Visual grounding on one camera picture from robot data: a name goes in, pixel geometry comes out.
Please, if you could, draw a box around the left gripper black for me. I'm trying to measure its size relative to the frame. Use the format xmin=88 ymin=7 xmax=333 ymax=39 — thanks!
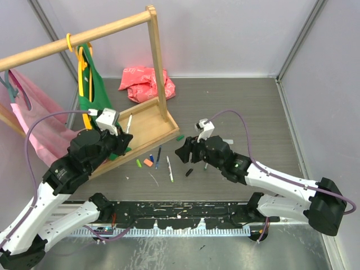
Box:
xmin=88 ymin=124 xmax=132 ymax=172

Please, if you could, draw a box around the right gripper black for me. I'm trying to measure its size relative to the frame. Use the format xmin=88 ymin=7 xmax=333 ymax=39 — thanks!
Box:
xmin=175 ymin=132 xmax=223 ymax=171

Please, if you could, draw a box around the black pen cap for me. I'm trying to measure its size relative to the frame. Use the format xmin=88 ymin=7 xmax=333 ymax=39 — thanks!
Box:
xmin=185 ymin=168 xmax=193 ymax=177

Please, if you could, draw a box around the white pen black tip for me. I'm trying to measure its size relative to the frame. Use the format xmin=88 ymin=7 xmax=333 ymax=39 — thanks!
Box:
xmin=126 ymin=114 xmax=133 ymax=134

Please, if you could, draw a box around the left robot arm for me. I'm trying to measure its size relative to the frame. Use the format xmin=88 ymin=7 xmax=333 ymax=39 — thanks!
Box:
xmin=1 ymin=129 xmax=133 ymax=269

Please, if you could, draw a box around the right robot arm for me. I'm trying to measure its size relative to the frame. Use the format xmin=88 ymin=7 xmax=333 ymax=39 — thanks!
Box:
xmin=175 ymin=136 xmax=347 ymax=236

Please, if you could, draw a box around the white pen green tip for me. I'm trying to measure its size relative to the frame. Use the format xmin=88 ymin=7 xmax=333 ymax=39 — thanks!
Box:
xmin=166 ymin=155 xmax=174 ymax=183

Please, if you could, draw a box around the blue pen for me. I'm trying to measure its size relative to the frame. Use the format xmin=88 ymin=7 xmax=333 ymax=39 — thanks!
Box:
xmin=155 ymin=145 xmax=162 ymax=169

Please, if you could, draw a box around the light green pen cap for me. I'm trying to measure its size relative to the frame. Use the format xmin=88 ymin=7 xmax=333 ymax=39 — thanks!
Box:
xmin=136 ymin=159 xmax=142 ymax=168

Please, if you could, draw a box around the grey pencil orange tip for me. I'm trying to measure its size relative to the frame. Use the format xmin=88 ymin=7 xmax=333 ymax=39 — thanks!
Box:
xmin=223 ymin=139 xmax=234 ymax=145

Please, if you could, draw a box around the orange eraser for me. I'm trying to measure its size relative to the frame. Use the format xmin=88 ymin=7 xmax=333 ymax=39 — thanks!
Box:
xmin=143 ymin=159 xmax=153 ymax=167

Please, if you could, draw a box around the wooden clothes rack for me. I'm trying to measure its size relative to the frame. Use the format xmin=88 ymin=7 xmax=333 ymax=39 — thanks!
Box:
xmin=0 ymin=4 xmax=180 ymax=181

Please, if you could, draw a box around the green tank top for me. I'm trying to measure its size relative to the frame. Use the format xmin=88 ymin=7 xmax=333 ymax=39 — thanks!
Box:
xmin=76 ymin=43 xmax=132 ymax=161

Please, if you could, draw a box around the red patterned cloth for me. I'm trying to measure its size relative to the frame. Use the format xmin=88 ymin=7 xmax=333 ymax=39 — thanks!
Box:
xmin=118 ymin=66 xmax=158 ymax=103

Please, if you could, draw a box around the pink shirt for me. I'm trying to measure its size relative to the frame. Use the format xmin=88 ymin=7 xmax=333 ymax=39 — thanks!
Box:
xmin=1 ymin=69 xmax=79 ymax=166

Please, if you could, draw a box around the yellow plastic hanger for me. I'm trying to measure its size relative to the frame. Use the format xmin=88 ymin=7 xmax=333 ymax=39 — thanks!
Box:
xmin=66 ymin=33 xmax=92 ymax=129

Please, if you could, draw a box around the grey blue hanger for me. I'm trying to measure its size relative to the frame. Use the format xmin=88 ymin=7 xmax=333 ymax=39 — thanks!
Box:
xmin=1 ymin=70 xmax=32 ymax=110

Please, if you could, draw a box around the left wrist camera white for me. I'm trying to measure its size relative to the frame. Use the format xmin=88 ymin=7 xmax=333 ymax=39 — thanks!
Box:
xmin=96 ymin=108 xmax=119 ymax=136

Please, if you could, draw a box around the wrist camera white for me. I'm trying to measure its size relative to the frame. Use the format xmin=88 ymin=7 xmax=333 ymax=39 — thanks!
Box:
xmin=195 ymin=119 xmax=214 ymax=143
xmin=96 ymin=108 xmax=119 ymax=136

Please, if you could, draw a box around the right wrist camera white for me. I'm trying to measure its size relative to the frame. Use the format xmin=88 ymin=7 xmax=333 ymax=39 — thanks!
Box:
xmin=195 ymin=119 xmax=214 ymax=143

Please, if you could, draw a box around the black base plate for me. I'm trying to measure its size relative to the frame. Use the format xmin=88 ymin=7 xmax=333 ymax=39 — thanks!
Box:
xmin=90 ymin=201 xmax=266 ymax=230

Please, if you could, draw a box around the white cable duct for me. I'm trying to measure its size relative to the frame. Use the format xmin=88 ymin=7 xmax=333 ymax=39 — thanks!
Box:
xmin=69 ymin=222 xmax=251 ymax=238

